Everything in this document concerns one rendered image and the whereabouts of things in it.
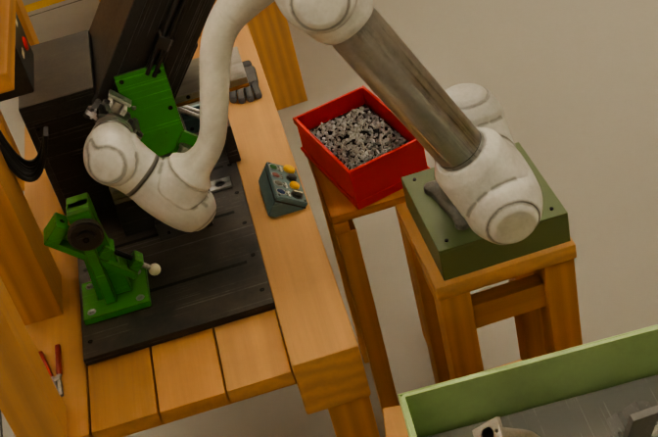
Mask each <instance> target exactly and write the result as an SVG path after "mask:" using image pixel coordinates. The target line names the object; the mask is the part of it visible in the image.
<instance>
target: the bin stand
mask: <svg viewBox="0 0 658 437"><path fill-rule="evenodd" d="M308 163H309V165H310V168H311V171H312V174H313V176H314V179H315V182H316V186H317V189H318V193H319V197H320V201H321V204H322V208H323V212H324V216H325V219H326V222H327V226H328V230H329V234H330V238H331V241H332V245H333V249H334V253H335V256H336V260H337V264H338V268H339V272H340V275H341V278H342V282H343V286H344V289H345V293H346V297H347V301H348V305H349V308H350V312H351V316H352V323H353V326H354V330H355V334H356V338H357V341H358V345H359V349H360V352H361V355H362V358H363V361H364V362H365V363H366V364H367V363H369V364H370V368H371V372H372V376H373V380H374V384H375V388H376V391H377V395H378V399H379V403H380V407H381V411H382V413H383V408H388V407H394V406H399V405H400V404H399V400H398V396H397V392H396V388H395V384H394V380H393V377H392V373H391V368H390V364H389V360H388V356H387V352H386V348H385V344H384V340H383V336H382V332H381V328H380V324H379V320H378V316H377V312H376V308H375V304H374V300H373V296H372V292H371V288H370V284H369V280H368V276H367V272H366V268H365V263H364V259H363V256H362V252H361V248H360V244H359V240H358V236H357V232H356V228H355V226H354V223H353V219H355V218H359V217H362V216H365V215H369V214H372V213H375V212H379V211H382V210H385V209H389V208H391V207H394V206H395V205H397V204H400V203H403V202H405V197H404V193H403V189H401V190H399V191H397V192H395V193H393V194H391V195H389V196H387V197H385V198H383V199H381V200H379V201H377V202H375V203H373V204H371V205H369V206H366V207H364V208H362V209H360V210H358V209H357V208H356V207H355V206H354V205H353V204H352V203H351V202H350V201H349V200H348V199H347V198H346V197H345V195H344V194H343V193H342V192H341V191H340V190H339V189H338V188H337V187H336V186H335V185H334V184H333V183H332V182H331V181H330V180H329V179H328V178H327V177H326V176H325V175H324V174H323V173H322V172H321V171H320V170H319V169H318V168H317V167H316V166H315V165H314V164H313V163H312V162H311V161H310V160H308ZM399 227H400V232H401V237H402V241H403V246H404V251H405V254H406V259H407V264H408V268H409V273H410V278H411V282H412V287H413V291H414V296H415V301H416V305H417V310H418V314H419V318H420V323H421V328H422V332H423V336H424V338H425V340H426V337H425V332H424V327H423V323H422V318H421V314H420V310H419V305H418V300H417V296H416V291H415V286H414V282H413V277H412V272H411V267H410V263H409V258H408V254H407V250H406V245H405V240H404V236H403V231H402V226H401V224H400V221H399Z"/></svg>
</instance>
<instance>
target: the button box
mask: <svg viewBox="0 0 658 437"><path fill-rule="evenodd" d="M269 165H275V166H277V170H275V169H273V168H271V167H270V166H269ZM283 168H284V166H281V165H277V164H273V163H269V162H266V164H265V166H264V168H263V171H262V173H261V175H260V177H259V180H258V184H259V187H260V191H261V194H262V198H263V201H264V204H265V207H266V210H267V214H268V215H269V216H270V217H273V218H277V217H280V216H284V215H287V214H290V213H293V212H296V211H299V210H302V209H305V208H306V205H307V200H306V195H305V193H304V190H303V187H302V184H301V181H300V179H299V176H298V173H297V170H296V169H295V172H294V174H295V175H296V176H297V180H296V181H297V182H298V184H299V185H300V188H299V190H301V191H302V192H303V197H302V198H298V197H295V196H294V195H293V194H292V192H293V190H294V188H292V187H291V186H290V182H291V181H293V180H290V179H289V178H288V177H287V175H288V172H286V171H284V169H283ZM273 172H277V173H278V174H279V175H280V177H276V176H274V175H273V174H272V173H273ZM275 180H279V181H281V182H282V184H283V185H278V184H276V183H275V182H274V181H275ZM277 189H283V190H284V191H285V194H281V193H279V192H278V191H277Z"/></svg>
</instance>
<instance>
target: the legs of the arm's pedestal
mask: <svg viewBox="0 0 658 437"><path fill-rule="evenodd" d="M402 231H403V236H404V240H405V245H406V250H407V254H408V258H409V263H410V267H411V272H412V277H413V282H414V286H415V291H416V296H417V300H418V305H419V310H420V314H421V318H422V323H423V327H424V332H425V337H426V341H427V346H428V351H429V355H430V360H431V365H432V369H433V373H434V378H435V382H436V384H437V383H441V382H445V381H449V380H452V379H455V378H459V377H462V376H466V375H470V374H474V373H477V372H481V371H484V367H483V362H482V356H481V350H480V345H479V339H478V333H477V328H479V327H482V326H485V325H488V324H491V323H495V322H498V321H501V320H504V319H507V318H510V317H513V316H514V317H515V324H516V331H517V338H518V345H519V351H520V358H521V360H518V361H515V362H512V363H509V364H514V363H517V362H521V361H524V360H527V359H531V358H535V357H539V356H542V355H546V354H550V353H553V352H557V351H561V350H565V349H568V348H572V347H576V346H579V345H583V341H582V331H581V322H580V312H579V301H578V291H577V281H576V272H575V262H574V259H572V260H569V261H565V262H562V263H559V264H556V265H553V266H550V267H544V268H541V269H538V270H535V271H532V272H529V273H526V274H523V275H519V276H516V277H513V278H510V279H509V282H508V283H505V284H501V285H498V286H496V287H493V288H490V289H487V290H484V291H480V292H477V293H474V294H470V292H467V293H464V294H461V295H458V296H455V297H451V298H448V299H445V300H442V301H438V300H437V298H436V296H435V294H434V292H433V290H432V288H431V285H430V283H429V281H428V279H427V277H426V275H425V273H424V271H423V269H422V267H421V265H420V264H419V262H418V259H417V257H416V255H415V253H414V251H413V249H412V247H411V245H410V243H409V241H408V239H407V237H406V235H405V232H404V230H403V229H402ZM504 365H506V364H504Z"/></svg>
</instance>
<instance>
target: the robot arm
mask: <svg viewBox="0 0 658 437"><path fill-rule="evenodd" d="M274 1H275V2H276V4H277V6H278V8H279V10H280V11H281V13H282V14H283V16H284V17H285V18H286V19H287V20H288V21H289V22H290V23H291V24H293V25H294V26H296V27H297V28H299V29H301V30H302V31H304V32H305V33H306V34H308V35H309V36H310V37H311V38H313V39H314V40H316V41H317V42H320V43H323V44H327V45H332V46H333V47H334V48H335V50H336V51H337V52H338V53H339V54H340V55H341V56H342V57H343V58H344V60H345V61H346V62H347V63H348V64H349V65H350V66H351V67H352V68H353V70H354V71H355V72H356V73H357V74H358V75H359V76H360V77H361V78H362V80H363V81H364V82H365V83H366V84H367V85H368V86H369V87H370V88H371V90H372V91H373V92H374V93H375V94H376V95H377V96H378V97H379V98H380V100H381V101H382V102H383V103H384V104H385V105H386V106H387V107H388V108H389V110H390V111H391V112H392V113H393V114H394V115H395V116H396V117H397V118H398V120H399V121H400V122H401V123H402V124H403V125H404V126H405V127H406V128H407V130H408V131H409V132H410V133H411V134H412V135H413V136H414V137H415V138H416V140H417V141H418V142H419V143H420V144H421V145H422V146H423V147H424V148H425V150H426V151H427V152H428V153H429V154H430V155H431V156H432V157H433V158H434V161H435V178H436V180H433V181H429V182H427V183H425V185H424V192H425V194H427V195H429V196H431V197H432V198H433V199H434V200H435V201H436V202H437V203H438V204H439V205H440V206H441V208H442V209H443V210H444V211H445V212H446V213H447V214H448V215H449V217H450V218H451V219H452V220H453V222H454V226H455V228H456V229H458V230H465V229H467V228H469V227H470V228H471V229H472V230H473V231H474V232H475V233H476V234H477V235H479V236H480V237H482V238H484V239H485V240H488V241H490V242H492V243H494V244H498V245H507V244H513V243H517V242H519V241H522V240H523V239H525V238H527V237H528V236H529V235H530V234H531V233H532V232H533V231H534V229H535V228H536V226H537V225H538V224H539V223H540V221H541V214H542V193H541V188H540V185H539V183H538V181H537V179H536V177H535V175H534V173H533V171H532V170H531V168H530V166H529V165H528V163H527V162H526V160H525V159H524V157H523V156H522V154H521V153H520V152H519V151H518V150H517V148H516V146H515V144H514V141H513V139H512V136H511V133H510V131H509V128H508V125H507V122H506V120H505V118H504V113H503V110H502V107H501V105H500V104H499V102H498V101H497V99H496V98H495V97H494V96H493V94H492V93H491V92H490V91H489V90H488V89H487V88H485V87H483V86H481V85H478V84H475V83H461V84H456V85H454V86H452V87H450V88H448V89H447V90H444V89H443V88H442V87H441V86H440V85H439V83H438V82H437V81H436V80H435V79H434V77H433V76H432V75H431V74H430V73H429V72H428V70H427V69H426V68H425V67H424V66H423V65H422V63H421V62H420V61H419V60H418V59H417V57H416V56H415V55H414V54H413V53H412V52H411V50H410V49H409V48H408V47H407V46H406V44H405V43H404V42H403V41H402V40H401V39H400V37H399V36H398V35H397V34H396V32H395V31H394V30H393V29H392V28H391V27H390V25H389V24H388V23H387V22H386V21H385V19H384V18H383V17H382V16H381V15H380V14H379V12H378V11H377V10H376V9H375V8H374V6H373V0H216V2H215V4H214V5H213V7H212V9H211V12H210V14H209V16H208V18H207V21H206V23H205V26H204V30H203V33H202V38H201V45H200V130H199V136H198V138H197V141H196V143H195V144H194V146H193V147H192V148H191V149H190V150H188V151H187V152H185V153H172V154H171V155H170V156H168V157H165V158H161V157H160V156H158V155H157V154H156V153H154V152H153V151H152V150H151V149H150V148H148V147H147V146H146V145H145V144H144V143H143V142H142V141H141V138H142V137H143V135H144V134H143V133H142V131H141V130H140V126H139V121H138V119H136V118H133V119H132V118H131V115H130V113H129V112H128V111H127V106H125V105H124V106H123V107H122V109H121V111H120V113H119V114H116V113H113V112H111V109H110V108H111V107H112V105H113V99H112V98H110V97H109V98H108V99H106V100H103V102H102V101H101V100H100V99H96V100H95V102H94V104H93V105H92V106H88V108H87V109H86V111H85V113H84V115H83V116H84V117H85V118H86V119H91V120H92V119H94V122H95V125H94V127H93V128H92V130H91V132H90V133H89V135H88V136H87V138H86V140H85V143H84V147H83V162H84V165H85V168H86V170H87V172H88V174H89V175H90V176H91V177H92V178H93V179H94V180H96V181H97V182H99V183H101V184H103V185H107V186H111V187H113V188H114V189H117V190H118V191H120V192H122V193H124V194H125V195H126V196H128V197H129V198H130V199H132V200H133V201H134V202H135V203H136V204H137V205H138V206H139V207H140V208H142V209H143V210H144V211H145V212H147V213H148V214H150V215H151V216H153V217H154V218H156V219H158V220H160V221H161V222H163V223H165V224H167V225H169V226H171V227H173V228H175V229H178V230H181V231H185V232H194V231H200V230H202V229H203V228H205V227H206V226H207V225H208V224H209V223H210V222H211V221H212V220H213V218H214V216H215V213H216V202H215V199H214V197H213V195H212V193H211V192H210V191H209V189H210V188H211V180H210V175H211V172H212V170H213V168H214V166H215V165H216V163H217V161H218V159H219V157H220V155H221V153H222V150H223V147H224V144H225V140H226V134H227V124H228V105H229V86H230V67H231V55H232V49H233V45H234V42H235V39H236V37H237V35H238V33H239V32H240V30H241V29H242V28H243V27H244V25H245V24H247V23H248V22H249V21H250V20H251V19H252V18H254V17H255V16H256V15H257V14H258V13H260V12H261V11H262V10H263V9H265V8H266V7H267V6H269V5H270V4H271V3H273V2H274ZM101 102H102V103H101ZM97 110H99V114H98V115H97V113H96V112H97Z"/></svg>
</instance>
